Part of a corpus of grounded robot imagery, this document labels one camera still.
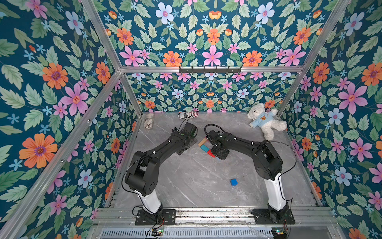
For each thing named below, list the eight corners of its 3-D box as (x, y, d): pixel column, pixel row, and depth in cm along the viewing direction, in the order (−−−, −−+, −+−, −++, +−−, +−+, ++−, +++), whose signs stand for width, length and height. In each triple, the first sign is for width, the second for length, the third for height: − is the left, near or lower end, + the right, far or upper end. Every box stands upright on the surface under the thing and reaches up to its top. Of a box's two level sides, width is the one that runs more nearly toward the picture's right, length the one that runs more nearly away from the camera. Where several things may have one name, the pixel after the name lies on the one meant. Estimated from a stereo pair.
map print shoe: (143, 130, 111) (141, 127, 109) (148, 115, 121) (146, 112, 118) (151, 130, 111) (150, 127, 109) (155, 115, 121) (154, 112, 118)
